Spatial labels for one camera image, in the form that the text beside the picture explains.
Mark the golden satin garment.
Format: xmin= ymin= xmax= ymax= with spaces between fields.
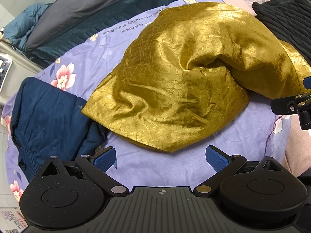
xmin=82 ymin=2 xmax=310 ymax=153

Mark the navy blue folded garment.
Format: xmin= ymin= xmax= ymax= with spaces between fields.
xmin=10 ymin=77 xmax=109 ymax=181

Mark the black quilted garment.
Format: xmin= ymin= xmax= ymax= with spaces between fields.
xmin=252 ymin=0 xmax=310 ymax=64

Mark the teal bed skirt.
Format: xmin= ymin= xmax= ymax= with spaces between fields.
xmin=26 ymin=0 xmax=177 ymax=68

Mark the white appliance with panel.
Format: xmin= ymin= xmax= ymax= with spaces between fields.
xmin=0 ymin=53 xmax=13 ymax=91

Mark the blue duvet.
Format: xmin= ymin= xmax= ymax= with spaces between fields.
xmin=3 ymin=3 xmax=51 ymax=50

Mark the grey mattress cover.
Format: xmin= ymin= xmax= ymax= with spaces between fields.
xmin=26 ymin=0 xmax=120 ymax=50

